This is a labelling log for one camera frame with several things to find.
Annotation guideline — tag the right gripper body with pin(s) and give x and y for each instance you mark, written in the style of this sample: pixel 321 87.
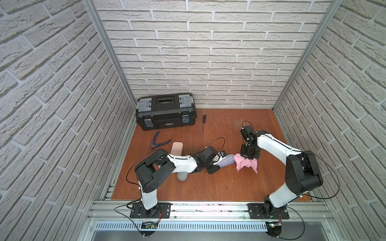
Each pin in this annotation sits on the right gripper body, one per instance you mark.
pixel 248 152

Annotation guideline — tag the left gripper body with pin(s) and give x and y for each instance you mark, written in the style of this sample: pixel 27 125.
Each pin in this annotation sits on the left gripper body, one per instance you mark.
pixel 217 162

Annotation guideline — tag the pink microfiber cloth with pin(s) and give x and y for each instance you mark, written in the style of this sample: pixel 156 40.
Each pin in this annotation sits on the pink microfiber cloth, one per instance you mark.
pixel 242 162

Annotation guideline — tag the lavender eyeglass case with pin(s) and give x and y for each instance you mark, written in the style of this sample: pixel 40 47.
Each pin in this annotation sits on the lavender eyeglass case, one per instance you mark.
pixel 226 161

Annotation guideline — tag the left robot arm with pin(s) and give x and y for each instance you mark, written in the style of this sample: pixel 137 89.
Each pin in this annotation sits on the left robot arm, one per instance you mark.
pixel 155 169

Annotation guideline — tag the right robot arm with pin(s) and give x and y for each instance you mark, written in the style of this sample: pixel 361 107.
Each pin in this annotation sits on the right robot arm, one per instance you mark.
pixel 302 172

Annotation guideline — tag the grey felt eyeglass case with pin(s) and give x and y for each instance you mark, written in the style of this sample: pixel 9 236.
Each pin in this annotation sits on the grey felt eyeglass case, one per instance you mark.
pixel 182 176

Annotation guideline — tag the pink eyeglass case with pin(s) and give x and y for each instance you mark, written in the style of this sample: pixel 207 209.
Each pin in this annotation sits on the pink eyeglass case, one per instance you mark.
pixel 177 148

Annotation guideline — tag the black plastic toolbox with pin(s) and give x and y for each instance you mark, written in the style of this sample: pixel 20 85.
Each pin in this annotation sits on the black plastic toolbox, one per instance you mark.
pixel 166 111

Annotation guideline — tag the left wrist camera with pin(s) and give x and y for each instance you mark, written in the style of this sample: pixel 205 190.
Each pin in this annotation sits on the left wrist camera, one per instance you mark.
pixel 221 155

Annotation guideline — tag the black handled screwdriver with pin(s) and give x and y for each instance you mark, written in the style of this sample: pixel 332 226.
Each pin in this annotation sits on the black handled screwdriver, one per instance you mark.
pixel 204 120

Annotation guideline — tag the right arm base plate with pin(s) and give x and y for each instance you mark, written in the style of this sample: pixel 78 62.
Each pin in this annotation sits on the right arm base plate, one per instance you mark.
pixel 259 211

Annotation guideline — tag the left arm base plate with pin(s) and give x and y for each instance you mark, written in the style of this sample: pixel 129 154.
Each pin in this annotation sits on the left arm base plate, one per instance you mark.
pixel 161 210

